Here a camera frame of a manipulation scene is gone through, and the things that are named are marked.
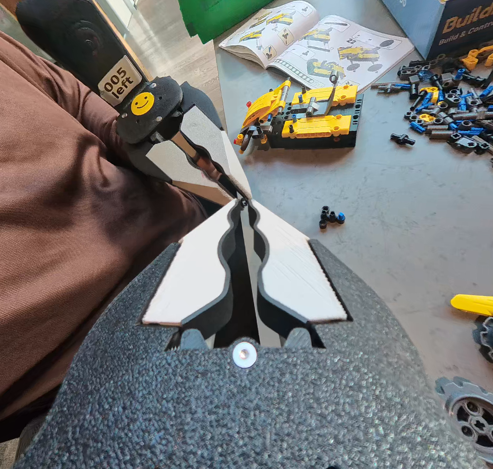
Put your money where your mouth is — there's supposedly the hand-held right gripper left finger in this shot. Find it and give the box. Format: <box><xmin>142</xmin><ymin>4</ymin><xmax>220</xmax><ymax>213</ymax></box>
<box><xmin>143</xmin><ymin>200</ymin><xmax>245</xmax><ymax>340</ymax></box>

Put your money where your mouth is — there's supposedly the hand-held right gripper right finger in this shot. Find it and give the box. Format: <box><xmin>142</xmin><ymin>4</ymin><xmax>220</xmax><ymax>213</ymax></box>
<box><xmin>248</xmin><ymin>200</ymin><xmax>349</xmax><ymax>340</ymax></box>

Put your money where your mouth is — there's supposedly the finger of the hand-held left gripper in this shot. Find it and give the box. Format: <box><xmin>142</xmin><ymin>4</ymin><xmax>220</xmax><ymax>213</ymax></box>
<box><xmin>143</xmin><ymin>140</ymin><xmax>232</xmax><ymax>206</ymax></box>
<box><xmin>181</xmin><ymin>109</ymin><xmax>252</xmax><ymax>202</ymax></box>

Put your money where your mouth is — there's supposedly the yellow toy vehicle model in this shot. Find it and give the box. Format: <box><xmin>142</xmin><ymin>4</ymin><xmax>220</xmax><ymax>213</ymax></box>
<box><xmin>234</xmin><ymin>73</ymin><xmax>364</xmax><ymax>155</ymax></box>

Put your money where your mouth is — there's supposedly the pile of small building parts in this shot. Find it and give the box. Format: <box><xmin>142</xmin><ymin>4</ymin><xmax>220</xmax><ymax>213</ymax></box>
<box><xmin>372</xmin><ymin>44</ymin><xmax>493</xmax><ymax>155</ymax></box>

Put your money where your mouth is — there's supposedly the grey desk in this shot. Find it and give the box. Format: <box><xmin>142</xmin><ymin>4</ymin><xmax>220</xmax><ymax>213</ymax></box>
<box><xmin>214</xmin><ymin>0</ymin><xmax>493</xmax><ymax>439</ymax></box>

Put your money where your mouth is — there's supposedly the instruction booklet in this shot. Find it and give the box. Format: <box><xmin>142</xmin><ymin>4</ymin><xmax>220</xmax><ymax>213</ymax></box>
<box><xmin>219</xmin><ymin>0</ymin><xmax>415</xmax><ymax>92</ymax></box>

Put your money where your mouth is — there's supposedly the yellow curved panel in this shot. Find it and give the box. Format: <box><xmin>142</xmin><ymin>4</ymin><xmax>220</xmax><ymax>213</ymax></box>
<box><xmin>450</xmin><ymin>294</ymin><xmax>493</xmax><ymax>317</ymax></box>

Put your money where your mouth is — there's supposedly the group of grey toothed wheels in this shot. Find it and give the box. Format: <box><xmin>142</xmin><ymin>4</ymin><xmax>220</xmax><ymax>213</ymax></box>
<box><xmin>435</xmin><ymin>315</ymin><xmax>493</xmax><ymax>450</ymax></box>

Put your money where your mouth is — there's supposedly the blue cardboard box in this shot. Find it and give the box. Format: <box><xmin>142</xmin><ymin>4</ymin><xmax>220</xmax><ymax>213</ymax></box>
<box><xmin>362</xmin><ymin>0</ymin><xmax>493</xmax><ymax>60</ymax></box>

